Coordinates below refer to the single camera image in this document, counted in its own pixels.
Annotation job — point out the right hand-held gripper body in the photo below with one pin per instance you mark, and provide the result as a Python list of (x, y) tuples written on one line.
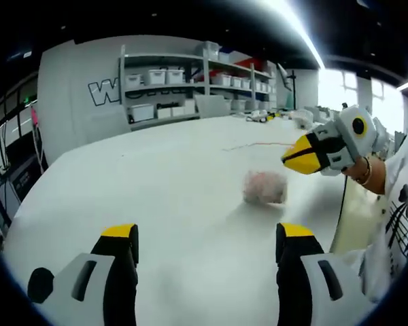
[(367, 139)]

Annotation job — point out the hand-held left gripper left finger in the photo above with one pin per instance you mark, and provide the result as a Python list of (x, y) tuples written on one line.
[(122, 278)]

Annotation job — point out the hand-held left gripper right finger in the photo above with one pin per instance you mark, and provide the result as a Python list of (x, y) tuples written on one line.
[(292, 282)]

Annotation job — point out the clear resealable bag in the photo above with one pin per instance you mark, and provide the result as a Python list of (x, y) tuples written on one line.
[(265, 186)]

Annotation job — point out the person's right hand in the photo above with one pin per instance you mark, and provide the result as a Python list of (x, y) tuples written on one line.
[(357, 173)]

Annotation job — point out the pile of clear plastic bags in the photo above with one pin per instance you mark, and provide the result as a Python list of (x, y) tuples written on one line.
[(302, 119)]

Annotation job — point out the person in white coat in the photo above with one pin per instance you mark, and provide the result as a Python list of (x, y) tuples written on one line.
[(399, 169)]

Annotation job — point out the black round knob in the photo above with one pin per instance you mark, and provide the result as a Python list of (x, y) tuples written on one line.
[(41, 285)]

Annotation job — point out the long ceiling strip light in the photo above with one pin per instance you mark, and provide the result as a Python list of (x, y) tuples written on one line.
[(307, 37)]

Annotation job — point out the grey flat board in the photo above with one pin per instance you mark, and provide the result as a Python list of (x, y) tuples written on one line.
[(211, 106)]

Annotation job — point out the grey storage shelf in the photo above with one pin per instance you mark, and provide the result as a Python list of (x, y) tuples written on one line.
[(205, 68)]

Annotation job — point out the black equipment cabinet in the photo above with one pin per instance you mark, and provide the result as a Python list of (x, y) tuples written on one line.
[(24, 180)]

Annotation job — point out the row of white storage boxes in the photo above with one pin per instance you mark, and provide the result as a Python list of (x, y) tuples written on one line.
[(156, 76)]

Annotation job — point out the pink hanging cloth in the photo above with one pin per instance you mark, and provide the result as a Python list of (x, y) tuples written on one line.
[(35, 117)]

